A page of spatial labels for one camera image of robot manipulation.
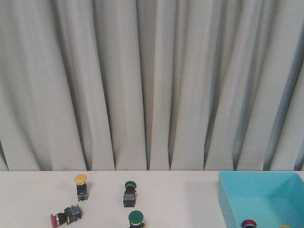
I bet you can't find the upright green push button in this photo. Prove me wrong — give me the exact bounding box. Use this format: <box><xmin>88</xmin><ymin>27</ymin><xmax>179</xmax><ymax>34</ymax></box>
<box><xmin>128</xmin><ymin>210</ymin><xmax>145</xmax><ymax>228</ymax></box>

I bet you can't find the upright yellow push button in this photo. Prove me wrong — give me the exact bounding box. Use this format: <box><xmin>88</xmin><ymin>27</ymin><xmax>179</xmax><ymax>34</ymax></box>
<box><xmin>74</xmin><ymin>174</ymin><xmax>87</xmax><ymax>201</ymax></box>

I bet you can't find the lying green push button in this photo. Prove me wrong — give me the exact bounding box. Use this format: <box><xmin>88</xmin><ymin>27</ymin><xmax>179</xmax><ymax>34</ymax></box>
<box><xmin>123</xmin><ymin>180</ymin><xmax>137</xmax><ymax>208</ymax></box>

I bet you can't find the red push button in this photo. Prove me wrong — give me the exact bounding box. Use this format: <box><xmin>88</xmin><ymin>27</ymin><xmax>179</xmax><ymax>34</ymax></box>
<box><xmin>241</xmin><ymin>219</ymin><xmax>257</xmax><ymax>228</ymax></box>
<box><xmin>50</xmin><ymin>204</ymin><xmax>82</xmax><ymax>228</ymax></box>

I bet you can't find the lying red push button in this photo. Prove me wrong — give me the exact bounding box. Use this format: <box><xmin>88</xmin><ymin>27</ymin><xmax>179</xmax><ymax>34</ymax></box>
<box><xmin>50</xmin><ymin>204</ymin><xmax>82</xmax><ymax>228</ymax></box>

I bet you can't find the light blue plastic box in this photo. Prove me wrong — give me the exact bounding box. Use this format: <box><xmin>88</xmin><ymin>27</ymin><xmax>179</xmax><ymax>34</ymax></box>
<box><xmin>218</xmin><ymin>171</ymin><xmax>304</xmax><ymax>228</ymax></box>

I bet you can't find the grey pleated curtain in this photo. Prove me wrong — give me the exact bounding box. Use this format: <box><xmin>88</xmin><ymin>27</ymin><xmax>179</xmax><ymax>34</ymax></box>
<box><xmin>0</xmin><ymin>0</ymin><xmax>304</xmax><ymax>171</ymax></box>

